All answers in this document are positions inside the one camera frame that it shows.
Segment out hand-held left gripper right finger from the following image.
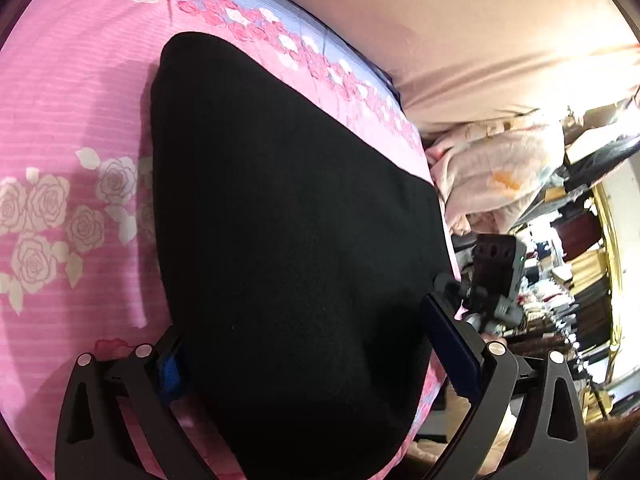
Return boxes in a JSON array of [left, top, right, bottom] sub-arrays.
[[420, 294, 591, 480]]

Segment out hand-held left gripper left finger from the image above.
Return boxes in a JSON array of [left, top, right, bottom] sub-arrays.
[[52, 327, 216, 480]]

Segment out black pants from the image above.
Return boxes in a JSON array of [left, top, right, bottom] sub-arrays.
[[150, 31, 457, 480]]

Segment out cluttered storage shelf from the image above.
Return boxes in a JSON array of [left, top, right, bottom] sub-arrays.
[[515, 102, 640, 413]]

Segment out pale pink fleece garment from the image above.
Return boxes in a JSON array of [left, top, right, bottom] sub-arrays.
[[425, 109, 569, 238]]

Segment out beige curtain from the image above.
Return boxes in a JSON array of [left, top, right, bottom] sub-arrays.
[[235, 0, 640, 136]]

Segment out pink floral bed sheet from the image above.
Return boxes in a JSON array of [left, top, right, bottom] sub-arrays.
[[0, 0, 468, 480]]

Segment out gold frame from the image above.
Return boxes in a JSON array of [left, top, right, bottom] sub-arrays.
[[591, 180, 627, 388]]

